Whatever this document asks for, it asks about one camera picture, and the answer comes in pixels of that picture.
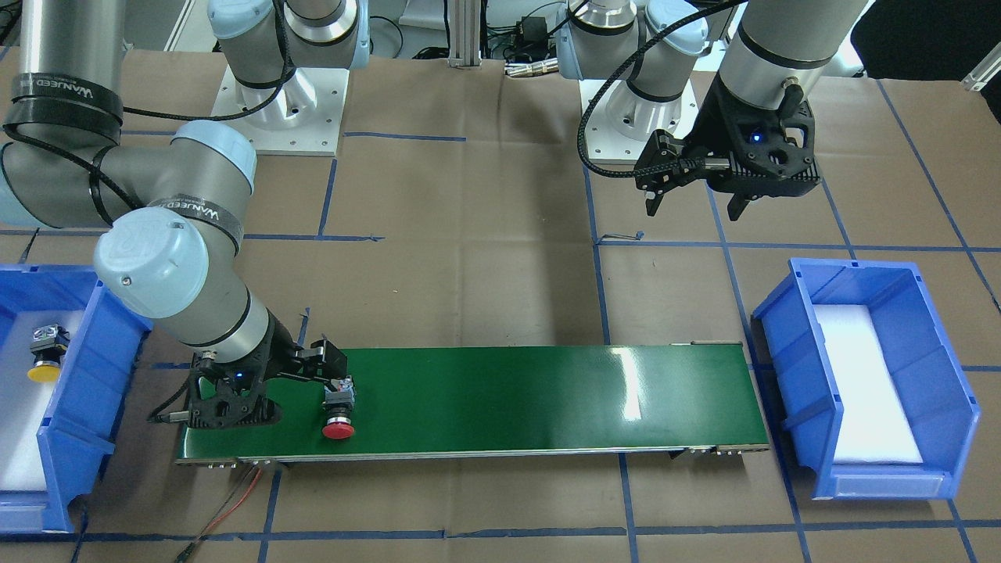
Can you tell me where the red push button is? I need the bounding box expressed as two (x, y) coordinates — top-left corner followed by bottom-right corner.
(321, 382), (355, 439)

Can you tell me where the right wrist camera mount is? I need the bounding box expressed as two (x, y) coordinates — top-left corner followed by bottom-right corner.
(147, 313), (300, 430)

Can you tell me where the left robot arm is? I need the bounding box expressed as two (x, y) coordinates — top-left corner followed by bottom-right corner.
(555, 1), (866, 221)

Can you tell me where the aluminium frame post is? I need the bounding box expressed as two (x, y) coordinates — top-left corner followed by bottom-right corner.
(446, 0), (485, 68)

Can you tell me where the yellow push button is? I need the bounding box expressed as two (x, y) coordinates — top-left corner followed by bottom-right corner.
(27, 323), (70, 382)

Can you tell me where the black braided cable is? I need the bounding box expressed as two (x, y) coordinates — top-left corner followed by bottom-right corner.
(577, 0), (744, 179)

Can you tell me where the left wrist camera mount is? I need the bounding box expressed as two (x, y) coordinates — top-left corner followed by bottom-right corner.
(687, 76), (822, 202)

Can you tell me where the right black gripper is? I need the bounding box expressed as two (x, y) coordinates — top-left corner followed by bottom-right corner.
(271, 338), (353, 400)

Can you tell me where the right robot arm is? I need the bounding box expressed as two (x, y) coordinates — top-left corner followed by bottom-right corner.
(2, 1), (346, 389)

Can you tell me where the green conveyor belt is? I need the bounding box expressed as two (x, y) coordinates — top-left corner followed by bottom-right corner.
(176, 342), (770, 464)

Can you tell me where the blue storage bin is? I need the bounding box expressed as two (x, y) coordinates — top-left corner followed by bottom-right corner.
(1, 264), (152, 534)
(754, 259), (981, 500)

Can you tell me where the red black wire pair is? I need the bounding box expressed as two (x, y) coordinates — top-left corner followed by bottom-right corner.
(174, 468), (263, 563)

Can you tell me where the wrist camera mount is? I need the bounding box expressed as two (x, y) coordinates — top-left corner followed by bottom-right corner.
(687, 76), (822, 202)
(147, 313), (300, 430)

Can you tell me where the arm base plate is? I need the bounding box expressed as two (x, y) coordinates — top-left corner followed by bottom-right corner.
(228, 68), (350, 157)
(586, 81), (698, 167)

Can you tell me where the black power adapter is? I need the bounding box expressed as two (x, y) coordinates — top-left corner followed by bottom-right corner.
(516, 16), (548, 45)

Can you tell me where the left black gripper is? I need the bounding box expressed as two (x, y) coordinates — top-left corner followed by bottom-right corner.
(633, 129), (760, 221)

